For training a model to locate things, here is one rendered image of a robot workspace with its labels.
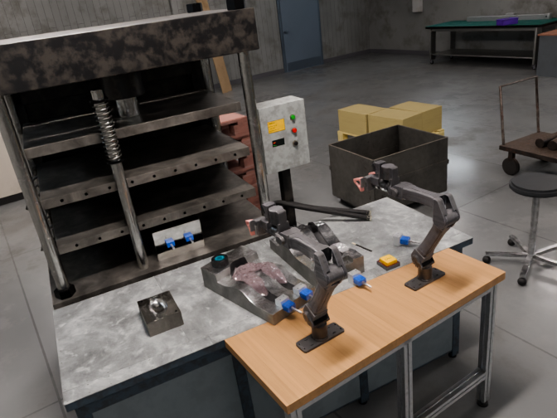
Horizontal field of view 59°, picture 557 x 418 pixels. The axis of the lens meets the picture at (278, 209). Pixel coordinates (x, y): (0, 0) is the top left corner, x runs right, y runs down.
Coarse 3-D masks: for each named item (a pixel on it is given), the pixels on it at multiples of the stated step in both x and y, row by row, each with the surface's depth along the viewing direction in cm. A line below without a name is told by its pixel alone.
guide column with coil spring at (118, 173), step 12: (96, 96) 227; (96, 108) 230; (108, 120) 233; (108, 144) 237; (120, 168) 243; (120, 180) 244; (120, 192) 247; (132, 204) 252; (132, 216) 253; (132, 228) 255; (132, 240) 258; (144, 252) 263; (144, 264) 264
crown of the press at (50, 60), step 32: (64, 32) 241; (96, 32) 214; (128, 32) 220; (160, 32) 226; (192, 32) 232; (224, 32) 239; (256, 32) 246; (0, 64) 202; (32, 64) 207; (64, 64) 212; (96, 64) 218; (128, 64) 224; (160, 64) 230; (128, 96) 258
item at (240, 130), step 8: (224, 120) 448; (232, 120) 446; (240, 120) 451; (224, 128) 488; (232, 128) 452; (240, 128) 453; (248, 128) 457; (232, 136) 451; (240, 136) 456; (248, 136) 464; (248, 144) 466; (232, 160) 508; (240, 160) 474; (248, 160) 472; (232, 168) 475; (240, 168) 472; (248, 168) 475; (240, 176) 479; (248, 176) 480; (256, 184) 485; (256, 192) 483; (248, 200) 480; (256, 200) 486
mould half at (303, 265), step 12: (324, 228) 252; (336, 240) 248; (276, 252) 259; (288, 252) 243; (300, 252) 240; (348, 252) 234; (288, 264) 248; (300, 264) 234; (312, 264) 228; (360, 264) 231; (312, 276) 225
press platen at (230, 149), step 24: (120, 144) 315; (144, 144) 307; (168, 144) 300; (192, 144) 293; (216, 144) 287; (240, 144) 281; (48, 168) 284; (72, 168) 278; (96, 168) 272; (144, 168) 261; (168, 168) 258; (192, 168) 264; (48, 192) 245; (72, 192) 241; (96, 192) 246
